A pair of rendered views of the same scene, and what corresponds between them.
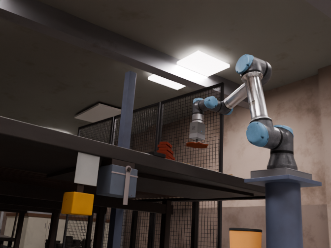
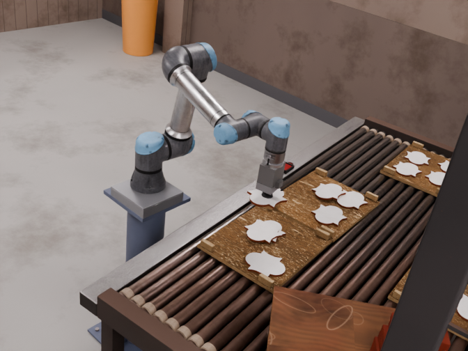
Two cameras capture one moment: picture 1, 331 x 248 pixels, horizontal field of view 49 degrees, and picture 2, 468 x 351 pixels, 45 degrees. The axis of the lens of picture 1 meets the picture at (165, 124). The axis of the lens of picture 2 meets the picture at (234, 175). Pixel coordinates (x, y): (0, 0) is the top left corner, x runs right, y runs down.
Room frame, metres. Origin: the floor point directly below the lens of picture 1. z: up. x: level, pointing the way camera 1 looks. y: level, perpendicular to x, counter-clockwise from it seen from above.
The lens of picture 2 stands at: (3.92, -0.80, 2.25)
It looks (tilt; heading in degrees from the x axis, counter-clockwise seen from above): 31 degrees down; 165
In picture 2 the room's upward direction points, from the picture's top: 8 degrees clockwise
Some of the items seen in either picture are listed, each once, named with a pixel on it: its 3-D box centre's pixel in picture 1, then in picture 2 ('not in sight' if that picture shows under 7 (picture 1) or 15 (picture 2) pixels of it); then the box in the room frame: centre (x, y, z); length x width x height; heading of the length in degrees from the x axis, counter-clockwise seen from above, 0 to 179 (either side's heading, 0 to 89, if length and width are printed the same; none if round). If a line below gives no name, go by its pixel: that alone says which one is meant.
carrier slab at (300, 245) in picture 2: not in sight; (266, 244); (2.27, -0.19, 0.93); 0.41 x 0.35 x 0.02; 131
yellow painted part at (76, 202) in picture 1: (80, 183); not in sight; (1.42, 0.31, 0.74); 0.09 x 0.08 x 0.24; 133
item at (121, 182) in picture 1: (117, 182); not in sight; (1.55, 0.18, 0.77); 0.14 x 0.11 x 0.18; 133
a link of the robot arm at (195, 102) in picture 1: (198, 107); (277, 134); (2.24, -0.21, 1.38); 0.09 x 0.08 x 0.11; 31
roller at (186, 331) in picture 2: not in sight; (324, 214); (2.05, 0.14, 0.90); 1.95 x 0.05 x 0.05; 133
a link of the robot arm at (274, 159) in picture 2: (198, 118); (274, 154); (2.24, -0.21, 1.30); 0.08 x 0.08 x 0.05
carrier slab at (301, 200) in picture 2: not in sight; (322, 203); (2.00, 0.14, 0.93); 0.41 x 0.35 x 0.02; 130
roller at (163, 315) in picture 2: not in sight; (305, 205); (1.97, 0.07, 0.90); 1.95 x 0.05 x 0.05; 133
